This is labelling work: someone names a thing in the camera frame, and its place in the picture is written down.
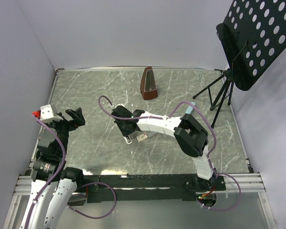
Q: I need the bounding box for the brown wooden metronome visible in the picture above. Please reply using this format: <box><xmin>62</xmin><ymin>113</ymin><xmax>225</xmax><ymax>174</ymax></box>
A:
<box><xmin>140</xmin><ymin>67</ymin><xmax>158</xmax><ymax>100</ymax></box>

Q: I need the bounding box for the black perforated music stand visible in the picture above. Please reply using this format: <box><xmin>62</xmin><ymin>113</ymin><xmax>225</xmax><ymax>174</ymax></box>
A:
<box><xmin>192</xmin><ymin>0</ymin><xmax>286</xmax><ymax>129</ymax></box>

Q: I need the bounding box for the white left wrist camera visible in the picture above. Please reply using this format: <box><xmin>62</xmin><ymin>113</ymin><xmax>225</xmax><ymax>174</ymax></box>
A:
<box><xmin>32</xmin><ymin>104</ymin><xmax>63</xmax><ymax>124</ymax></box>

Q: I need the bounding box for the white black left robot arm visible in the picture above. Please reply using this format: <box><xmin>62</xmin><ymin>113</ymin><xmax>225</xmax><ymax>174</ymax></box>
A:
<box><xmin>20</xmin><ymin>104</ymin><xmax>85</xmax><ymax>229</ymax></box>

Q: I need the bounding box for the white staple box sleeve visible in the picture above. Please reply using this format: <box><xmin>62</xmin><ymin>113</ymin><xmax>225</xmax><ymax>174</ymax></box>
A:
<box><xmin>136</xmin><ymin>133</ymin><xmax>148</xmax><ymax>142</ymax></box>

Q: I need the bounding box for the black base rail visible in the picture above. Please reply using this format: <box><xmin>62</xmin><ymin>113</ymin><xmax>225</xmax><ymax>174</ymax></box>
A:
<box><xmin>73</xmin><ymin>174</ymin><xmax>226</xmax><ymax>203</ymax></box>

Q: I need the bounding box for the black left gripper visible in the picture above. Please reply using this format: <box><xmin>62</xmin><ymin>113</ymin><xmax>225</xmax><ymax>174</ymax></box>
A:
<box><xmin>38</xmin><ymin>107</ymin><xmax>84</xmax><ymax>156</ymax></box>

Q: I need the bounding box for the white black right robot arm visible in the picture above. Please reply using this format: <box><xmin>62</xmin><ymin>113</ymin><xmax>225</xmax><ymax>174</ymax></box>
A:
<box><xmin>111</xmin><ymin>105</ymin><xmax>215</xmax><ymax>190</ymax></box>

